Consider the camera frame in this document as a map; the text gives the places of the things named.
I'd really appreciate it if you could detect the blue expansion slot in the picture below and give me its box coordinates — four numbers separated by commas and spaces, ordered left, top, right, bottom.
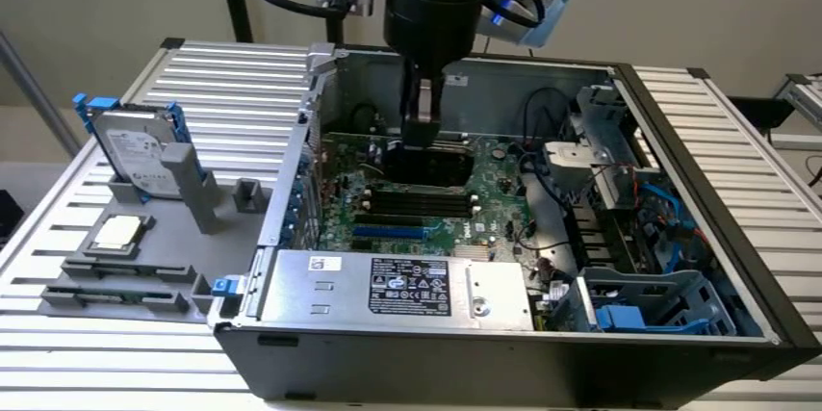
351, 224, 430, 243

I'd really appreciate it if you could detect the blue case latch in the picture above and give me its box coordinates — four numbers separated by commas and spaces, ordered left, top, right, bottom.
211, 274, 243, 297

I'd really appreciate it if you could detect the green motherboard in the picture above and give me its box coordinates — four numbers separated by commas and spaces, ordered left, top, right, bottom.
313, 130, 566, 268

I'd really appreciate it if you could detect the black open PC case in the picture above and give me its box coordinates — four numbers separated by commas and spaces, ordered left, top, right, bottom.
211, 42, 822, 402

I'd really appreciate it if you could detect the metal slat side table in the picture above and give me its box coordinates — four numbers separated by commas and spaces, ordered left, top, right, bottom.
769, 72, 822, 150

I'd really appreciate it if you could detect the grey parts rack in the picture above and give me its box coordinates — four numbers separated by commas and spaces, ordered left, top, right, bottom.
39, 143, 275, 321

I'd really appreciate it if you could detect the blue disk carrier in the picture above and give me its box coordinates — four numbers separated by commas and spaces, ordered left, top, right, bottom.
74, 92, 202, 203

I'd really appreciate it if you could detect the silver slanted pole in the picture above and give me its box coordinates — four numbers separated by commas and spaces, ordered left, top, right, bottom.
0, 29, 83, 160

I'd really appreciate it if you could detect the grey-blue disk bay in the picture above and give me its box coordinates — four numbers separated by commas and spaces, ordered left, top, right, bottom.
553, 267, 738, 336

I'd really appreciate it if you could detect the blue data wire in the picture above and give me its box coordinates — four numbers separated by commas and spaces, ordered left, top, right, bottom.
633, 179, 700, 277

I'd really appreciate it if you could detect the silver CPU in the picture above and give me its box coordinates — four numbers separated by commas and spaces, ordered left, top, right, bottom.
92, 216, 148, 252

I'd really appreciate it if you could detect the metal drive cage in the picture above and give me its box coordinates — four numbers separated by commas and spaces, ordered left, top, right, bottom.
542, 85, 664, 211

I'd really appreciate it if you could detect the silver chipset heatsink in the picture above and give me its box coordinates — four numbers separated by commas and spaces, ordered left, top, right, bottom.
453, 244, 495, 264

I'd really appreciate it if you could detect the silver power supply unit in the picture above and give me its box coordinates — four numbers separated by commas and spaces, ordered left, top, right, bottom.
257, 249, 538, 333

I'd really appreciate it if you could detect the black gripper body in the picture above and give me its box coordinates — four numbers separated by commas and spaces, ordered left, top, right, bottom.
383, 0, 483, 76

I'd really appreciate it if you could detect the silver hard disk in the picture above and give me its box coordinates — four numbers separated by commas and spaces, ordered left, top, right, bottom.
87, 108, 187, 200

